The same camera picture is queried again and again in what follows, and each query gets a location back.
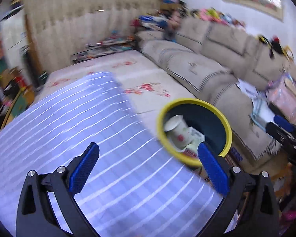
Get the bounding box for white papers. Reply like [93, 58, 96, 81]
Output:
[237, 79, 274, 131]

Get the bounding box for white paper cup pink print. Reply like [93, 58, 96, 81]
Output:
[164, 115, 191, 149]

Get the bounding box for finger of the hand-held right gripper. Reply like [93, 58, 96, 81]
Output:
[274, 115, 296, 141]
[265, 122, 296, 153]

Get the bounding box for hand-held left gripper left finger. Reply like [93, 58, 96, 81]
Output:
[16, 142, 100, 237]

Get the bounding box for pile of plush toys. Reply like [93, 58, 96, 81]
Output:
[132, 0, 294, 60]

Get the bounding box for low shelf with clutter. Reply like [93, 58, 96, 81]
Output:
[71, 36, 139, 63]

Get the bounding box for yellow rimmed dark bin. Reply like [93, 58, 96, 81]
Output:
[156, 98, 233, 167]

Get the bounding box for white green printed packet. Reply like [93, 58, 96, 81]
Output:
[187, 127, 205, 151]

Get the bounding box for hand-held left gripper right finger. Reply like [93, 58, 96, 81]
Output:
[197, 142, 280, 237]

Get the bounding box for white standing air conditioner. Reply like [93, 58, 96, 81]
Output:
[0, 12, 31, 70]

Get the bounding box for beige patterned curtain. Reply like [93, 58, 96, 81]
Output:
[23, 0, 163, 74]

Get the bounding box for blue checked tablecloth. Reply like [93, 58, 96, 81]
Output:
[0, 71, 225, 237]

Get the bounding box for beige sofa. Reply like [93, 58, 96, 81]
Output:
[136, 18, 296, 163]

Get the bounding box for pink printed bag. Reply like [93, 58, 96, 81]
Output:
[266, 73, 296, 109]

